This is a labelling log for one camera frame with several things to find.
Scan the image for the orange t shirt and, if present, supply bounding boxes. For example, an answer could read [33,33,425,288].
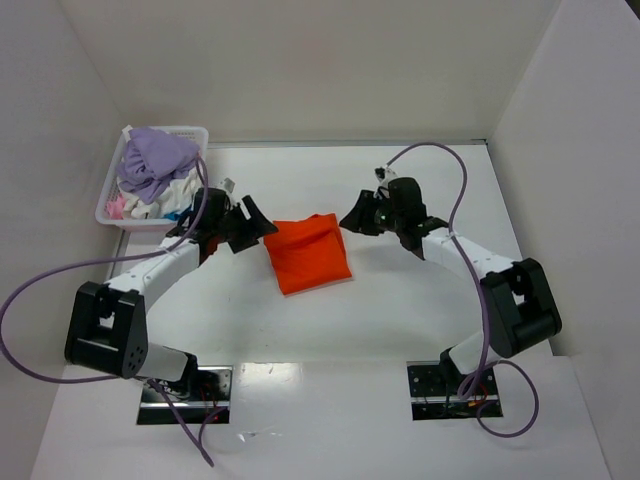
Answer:
[264,213,352,295]

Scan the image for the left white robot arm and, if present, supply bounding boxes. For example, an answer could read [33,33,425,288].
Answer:
[64,188,278,396]

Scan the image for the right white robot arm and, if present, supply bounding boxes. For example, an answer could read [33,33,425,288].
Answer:
[339,167,562,388]

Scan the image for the white t shirt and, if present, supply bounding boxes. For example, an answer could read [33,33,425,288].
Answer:
[120,168,202,220]

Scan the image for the white plastic laundry basket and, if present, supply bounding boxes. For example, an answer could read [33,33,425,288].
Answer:
[95,125,209,232]

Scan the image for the purple t shirt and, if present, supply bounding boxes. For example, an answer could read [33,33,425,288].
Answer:
[116,127,201,202]

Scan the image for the pink cloth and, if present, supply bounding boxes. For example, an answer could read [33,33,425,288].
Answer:
[106,195,127,220]

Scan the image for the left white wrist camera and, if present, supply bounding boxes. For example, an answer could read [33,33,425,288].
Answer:
[219,178,235,194]

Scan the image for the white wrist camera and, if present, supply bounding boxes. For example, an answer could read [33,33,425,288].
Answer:
[219,178,235,194]
[374,166,397,184]

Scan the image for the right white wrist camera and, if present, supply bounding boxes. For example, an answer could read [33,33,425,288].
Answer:
[374,166,397,184]

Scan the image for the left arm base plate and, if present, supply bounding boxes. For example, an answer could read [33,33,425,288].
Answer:
[136,366,233,426]

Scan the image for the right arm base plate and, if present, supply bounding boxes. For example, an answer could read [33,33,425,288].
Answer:
[407,362,503,421]

